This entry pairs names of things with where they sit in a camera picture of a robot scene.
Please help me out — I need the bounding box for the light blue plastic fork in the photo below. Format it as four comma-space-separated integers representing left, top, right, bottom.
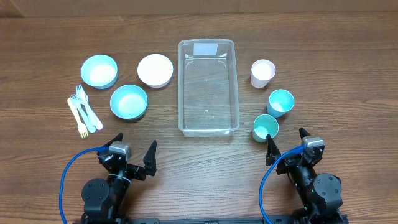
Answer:
76, 84, 98, 128

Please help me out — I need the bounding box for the light blue bowl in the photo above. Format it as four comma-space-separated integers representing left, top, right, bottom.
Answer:
80, 54, 118, 89

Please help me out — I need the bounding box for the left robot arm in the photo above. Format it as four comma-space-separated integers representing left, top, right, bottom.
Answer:
81, 133, 157, 223

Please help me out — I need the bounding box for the right blue cable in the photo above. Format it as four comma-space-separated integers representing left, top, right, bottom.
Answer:
258, 145, 307, 224

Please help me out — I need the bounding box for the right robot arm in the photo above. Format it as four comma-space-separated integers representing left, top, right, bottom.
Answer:
259, 128, 349, 224

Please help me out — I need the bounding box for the teal bowl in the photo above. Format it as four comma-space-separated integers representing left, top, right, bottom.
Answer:
109, 85, 148, 120

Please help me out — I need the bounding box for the teal plastic fork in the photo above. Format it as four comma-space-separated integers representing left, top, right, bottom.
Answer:
70, 94, 96, 133

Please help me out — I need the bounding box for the white plastic spoon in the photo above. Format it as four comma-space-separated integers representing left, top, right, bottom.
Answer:
80, 93, 103, 130

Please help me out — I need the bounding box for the clear plastic container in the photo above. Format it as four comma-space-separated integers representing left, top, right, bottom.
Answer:
178, 39, 239, 137

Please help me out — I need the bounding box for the yellow plastic fork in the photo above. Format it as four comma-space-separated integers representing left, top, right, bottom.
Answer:
67, 98, 88, 139

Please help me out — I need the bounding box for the light blue cup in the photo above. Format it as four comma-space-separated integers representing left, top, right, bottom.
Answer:
267, 89, 295, 118

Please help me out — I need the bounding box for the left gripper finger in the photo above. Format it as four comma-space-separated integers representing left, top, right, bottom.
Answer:
104, 133, 123, 147
143, 141, 157, 176

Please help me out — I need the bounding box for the left blue cable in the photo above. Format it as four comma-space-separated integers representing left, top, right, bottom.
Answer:
58, 147, 109, 224

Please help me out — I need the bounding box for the teal green cup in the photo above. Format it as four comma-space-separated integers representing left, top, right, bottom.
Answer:
252, 114, 279, 142

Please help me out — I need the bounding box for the white bowl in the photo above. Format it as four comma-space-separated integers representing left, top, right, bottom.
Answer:
137, 54, 174, 88

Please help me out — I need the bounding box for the blue cable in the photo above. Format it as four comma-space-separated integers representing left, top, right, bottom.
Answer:
258, 145, 307, 224
58, 147, 109, 224

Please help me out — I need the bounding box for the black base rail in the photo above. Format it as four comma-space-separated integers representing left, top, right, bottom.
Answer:
73, 214, 349, 224

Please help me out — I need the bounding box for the pink cup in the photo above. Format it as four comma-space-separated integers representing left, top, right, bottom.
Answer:
251, 59, 276, 88

